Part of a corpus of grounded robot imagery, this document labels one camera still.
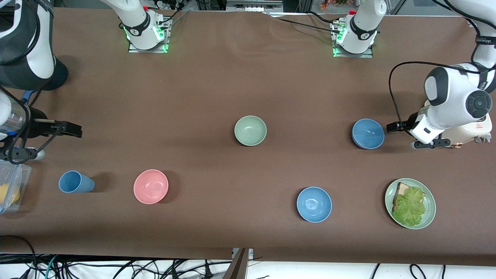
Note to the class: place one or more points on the blue plastic cup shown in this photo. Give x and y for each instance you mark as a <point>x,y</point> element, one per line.
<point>77,183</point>

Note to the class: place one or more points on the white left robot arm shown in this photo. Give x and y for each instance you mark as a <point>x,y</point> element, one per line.
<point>449,93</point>

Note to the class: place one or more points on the light green plate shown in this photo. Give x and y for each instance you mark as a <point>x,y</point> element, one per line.
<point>429,209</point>

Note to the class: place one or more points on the toast slice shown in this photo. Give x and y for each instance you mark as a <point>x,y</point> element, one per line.
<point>403,189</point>

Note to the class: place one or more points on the cream white toaster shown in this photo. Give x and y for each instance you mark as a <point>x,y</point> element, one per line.
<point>478,130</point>

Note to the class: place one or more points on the blue bowl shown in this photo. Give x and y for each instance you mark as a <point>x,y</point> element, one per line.
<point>314,204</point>
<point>368,133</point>

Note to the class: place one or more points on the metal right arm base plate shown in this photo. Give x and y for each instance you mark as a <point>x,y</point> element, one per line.
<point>149,50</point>

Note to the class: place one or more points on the yellow lemon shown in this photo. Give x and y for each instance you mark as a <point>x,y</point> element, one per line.
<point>7,195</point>

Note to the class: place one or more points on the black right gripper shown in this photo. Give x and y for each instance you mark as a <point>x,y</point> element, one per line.
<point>35,128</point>

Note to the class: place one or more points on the aluminium frame profile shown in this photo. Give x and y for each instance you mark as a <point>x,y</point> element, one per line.
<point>240,267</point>

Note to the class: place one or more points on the light green bowl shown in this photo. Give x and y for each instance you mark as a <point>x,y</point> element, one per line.
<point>250,130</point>

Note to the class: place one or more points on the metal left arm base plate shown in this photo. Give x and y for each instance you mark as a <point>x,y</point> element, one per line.
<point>352,55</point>

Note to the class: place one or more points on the green lettuce leaf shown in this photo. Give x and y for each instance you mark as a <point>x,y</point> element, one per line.
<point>410,207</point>

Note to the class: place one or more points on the clear plastic food container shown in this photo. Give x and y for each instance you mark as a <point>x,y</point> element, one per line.
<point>21,182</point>

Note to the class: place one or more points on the pink bowl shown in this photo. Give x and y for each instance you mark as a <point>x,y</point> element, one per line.
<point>150,186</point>

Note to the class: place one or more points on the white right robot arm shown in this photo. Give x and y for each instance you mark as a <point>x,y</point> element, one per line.
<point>27,54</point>

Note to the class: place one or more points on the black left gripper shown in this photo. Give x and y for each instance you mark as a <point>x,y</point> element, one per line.
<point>408,123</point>

